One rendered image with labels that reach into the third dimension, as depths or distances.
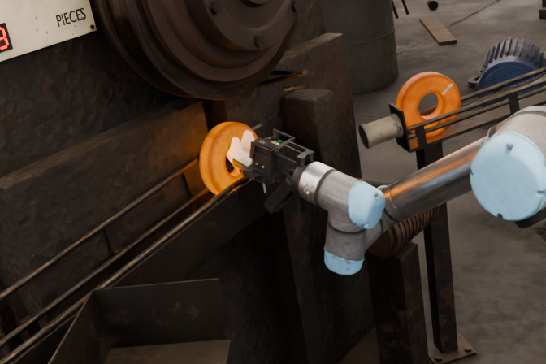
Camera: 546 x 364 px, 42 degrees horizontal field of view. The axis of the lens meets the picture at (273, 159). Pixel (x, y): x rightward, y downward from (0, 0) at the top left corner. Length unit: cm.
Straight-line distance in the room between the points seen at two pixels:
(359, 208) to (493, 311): 103
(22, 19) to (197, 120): 41
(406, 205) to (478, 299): 94
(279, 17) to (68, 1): 38
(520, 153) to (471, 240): 153
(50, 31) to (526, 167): 80
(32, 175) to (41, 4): 29
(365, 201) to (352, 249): 11
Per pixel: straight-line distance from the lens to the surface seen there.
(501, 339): 212
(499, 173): 107
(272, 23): 135
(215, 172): 142
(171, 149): 143
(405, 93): 170
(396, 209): 138
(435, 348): 207
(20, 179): 126
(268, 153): 134
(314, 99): 159
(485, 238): 258
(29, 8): 128
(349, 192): 127
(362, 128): 169
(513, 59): 340
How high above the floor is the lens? 127
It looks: 22 degrees down
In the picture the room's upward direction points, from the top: 10 degrees counter-clockwise
